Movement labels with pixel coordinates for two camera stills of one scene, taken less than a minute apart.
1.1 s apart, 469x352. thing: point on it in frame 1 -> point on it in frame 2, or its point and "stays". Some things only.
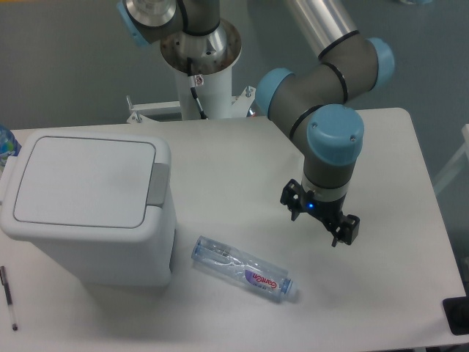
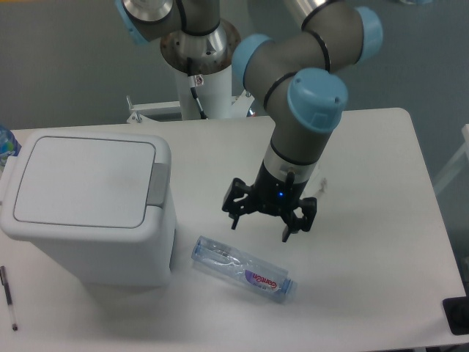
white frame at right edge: (464, 150) stays
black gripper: (294, 196) -> (275, 196)
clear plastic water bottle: (242, 268) stays
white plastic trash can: (103, 199) stays
